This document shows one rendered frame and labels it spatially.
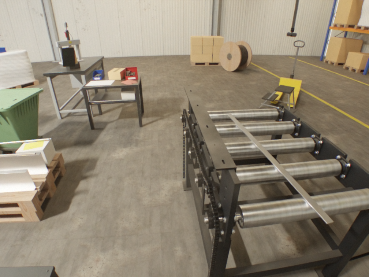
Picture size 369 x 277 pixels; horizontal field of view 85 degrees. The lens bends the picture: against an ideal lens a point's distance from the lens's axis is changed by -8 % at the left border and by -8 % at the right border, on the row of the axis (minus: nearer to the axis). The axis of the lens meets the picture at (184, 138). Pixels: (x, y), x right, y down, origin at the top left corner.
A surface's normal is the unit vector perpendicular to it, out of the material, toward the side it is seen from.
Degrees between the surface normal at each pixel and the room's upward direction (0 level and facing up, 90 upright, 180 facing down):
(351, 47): 90
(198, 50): 90
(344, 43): 90
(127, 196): 0
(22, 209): 90
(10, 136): 106
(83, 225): 0
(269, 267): 0
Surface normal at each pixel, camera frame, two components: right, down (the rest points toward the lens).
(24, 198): 0.00, -0.87
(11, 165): 0.11, 0.50
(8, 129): -0.03, 0.71
